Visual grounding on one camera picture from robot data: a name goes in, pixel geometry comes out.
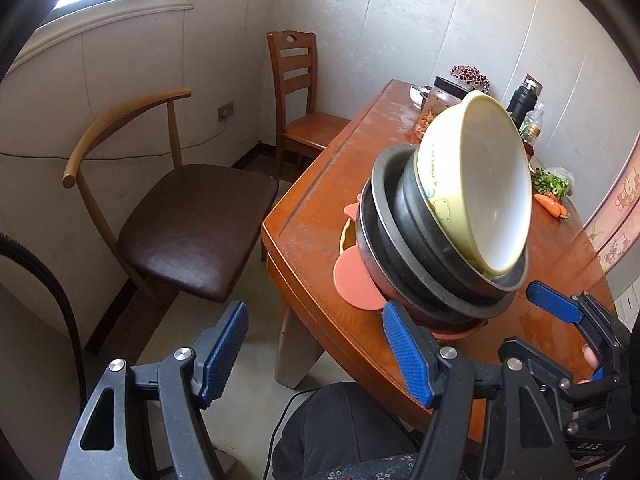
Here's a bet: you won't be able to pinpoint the large steel plate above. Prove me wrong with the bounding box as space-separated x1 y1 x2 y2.
359 144 528 327

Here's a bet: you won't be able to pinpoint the pink silicone handled bowl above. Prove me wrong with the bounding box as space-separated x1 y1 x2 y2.
333 193 488 341

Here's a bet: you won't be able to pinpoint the dark steel bowl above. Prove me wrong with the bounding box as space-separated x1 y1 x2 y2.
392 148 529 304

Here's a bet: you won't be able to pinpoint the yellow white ceramic bowl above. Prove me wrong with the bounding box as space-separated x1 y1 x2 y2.
416 91 533 276

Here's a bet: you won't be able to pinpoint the stainless steel bowl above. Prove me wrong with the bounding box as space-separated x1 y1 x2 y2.
356 181 487 334

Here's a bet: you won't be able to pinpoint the person's right hand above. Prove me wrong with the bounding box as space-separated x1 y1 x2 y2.
582 344 601 380

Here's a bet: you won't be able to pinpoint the Hello Kitty folding screen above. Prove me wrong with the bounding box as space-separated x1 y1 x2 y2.
584 139 640 273

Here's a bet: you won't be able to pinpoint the front carrot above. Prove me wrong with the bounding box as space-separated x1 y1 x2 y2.
533 194 570 219

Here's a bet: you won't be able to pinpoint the person's dark trousers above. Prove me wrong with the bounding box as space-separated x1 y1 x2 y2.
271 381 640 480

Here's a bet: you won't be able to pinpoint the curved back leather chair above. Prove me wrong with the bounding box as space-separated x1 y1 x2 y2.
62 88 279 302

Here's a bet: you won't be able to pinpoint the bag of green vegetables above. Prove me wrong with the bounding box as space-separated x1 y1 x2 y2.
530 167 575 202

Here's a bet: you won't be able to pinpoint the dark soy sauce bottle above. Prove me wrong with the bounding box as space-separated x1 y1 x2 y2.
521 128 540 160

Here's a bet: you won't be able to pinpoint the clear plastic bottle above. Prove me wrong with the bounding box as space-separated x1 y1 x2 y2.
520 102 544 145

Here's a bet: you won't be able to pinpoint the black thermos flask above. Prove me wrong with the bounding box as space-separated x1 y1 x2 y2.
506 83 538 128

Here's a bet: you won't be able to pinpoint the glass jar black lid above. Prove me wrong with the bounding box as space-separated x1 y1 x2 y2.
413 76 471 141

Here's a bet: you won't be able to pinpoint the steel basin on table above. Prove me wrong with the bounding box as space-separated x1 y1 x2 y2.
409 86 431 110

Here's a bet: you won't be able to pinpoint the brown slatted wooden chair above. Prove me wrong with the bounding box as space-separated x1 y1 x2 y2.
266 29 349 179

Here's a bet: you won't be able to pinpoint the black cable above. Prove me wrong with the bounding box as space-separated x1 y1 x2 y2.
0 233 87 411

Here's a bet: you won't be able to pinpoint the lower wall socket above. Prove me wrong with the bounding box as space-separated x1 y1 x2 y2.
218 102 234 122

